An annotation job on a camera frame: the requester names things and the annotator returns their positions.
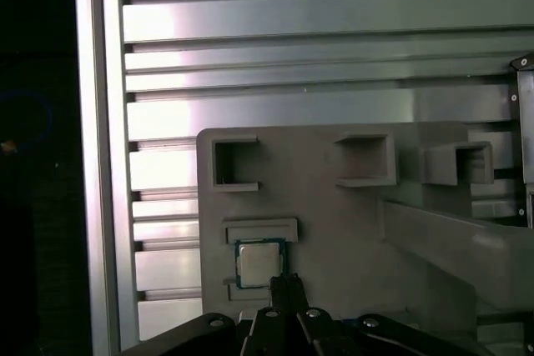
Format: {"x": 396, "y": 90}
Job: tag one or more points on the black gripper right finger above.
{"x": 321, "y": 335}

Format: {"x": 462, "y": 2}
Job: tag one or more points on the grey parts rack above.
{"x": 334, "y": 227}

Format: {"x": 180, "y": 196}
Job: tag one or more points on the CPU with silver top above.
{"x": 256, "y": 262}

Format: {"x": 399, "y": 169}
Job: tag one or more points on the black open PC case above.
{"x": 526, "y": 131}

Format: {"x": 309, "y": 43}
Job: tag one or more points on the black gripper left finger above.
{"x": 267, "y": 331}

